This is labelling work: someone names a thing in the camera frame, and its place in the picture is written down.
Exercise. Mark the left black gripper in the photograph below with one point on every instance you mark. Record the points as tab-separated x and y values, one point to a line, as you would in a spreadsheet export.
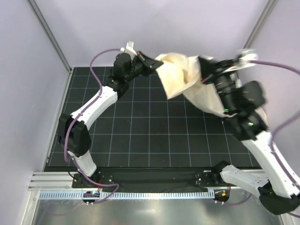
141	60

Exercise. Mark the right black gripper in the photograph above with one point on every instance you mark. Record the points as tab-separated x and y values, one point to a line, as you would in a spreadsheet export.
211	76

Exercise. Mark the cream pillowcase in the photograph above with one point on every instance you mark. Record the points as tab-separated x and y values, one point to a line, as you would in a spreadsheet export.
182	74

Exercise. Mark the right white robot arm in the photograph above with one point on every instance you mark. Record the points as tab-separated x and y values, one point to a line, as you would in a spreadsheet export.
279	191

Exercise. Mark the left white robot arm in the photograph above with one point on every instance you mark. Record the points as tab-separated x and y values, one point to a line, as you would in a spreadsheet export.
73	129

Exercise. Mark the black grid mat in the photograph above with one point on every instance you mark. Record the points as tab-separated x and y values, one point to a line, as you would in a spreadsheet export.
144	129

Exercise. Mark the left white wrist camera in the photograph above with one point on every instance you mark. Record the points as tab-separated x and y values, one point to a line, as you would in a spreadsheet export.
129	49

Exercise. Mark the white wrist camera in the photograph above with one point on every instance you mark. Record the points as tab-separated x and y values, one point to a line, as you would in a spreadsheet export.
243	59
129	49

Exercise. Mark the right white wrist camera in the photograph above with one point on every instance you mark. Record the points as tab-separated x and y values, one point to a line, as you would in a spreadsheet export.
243	59

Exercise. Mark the right aluminium frame post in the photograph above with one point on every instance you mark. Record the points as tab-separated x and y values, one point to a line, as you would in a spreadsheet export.
260	23

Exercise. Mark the aluminium frame post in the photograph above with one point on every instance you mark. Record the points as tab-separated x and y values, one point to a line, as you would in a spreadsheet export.
260	23
47	30

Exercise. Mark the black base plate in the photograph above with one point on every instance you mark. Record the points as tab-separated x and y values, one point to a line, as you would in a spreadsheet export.
154	179

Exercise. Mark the slotted cable duct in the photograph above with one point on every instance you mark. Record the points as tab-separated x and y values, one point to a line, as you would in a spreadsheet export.
94	195

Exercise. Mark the left aluminium frame post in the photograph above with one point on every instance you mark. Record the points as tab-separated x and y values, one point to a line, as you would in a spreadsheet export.
47	30

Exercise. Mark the aluminium rail front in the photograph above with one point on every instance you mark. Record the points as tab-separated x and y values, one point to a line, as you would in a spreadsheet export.
50	180

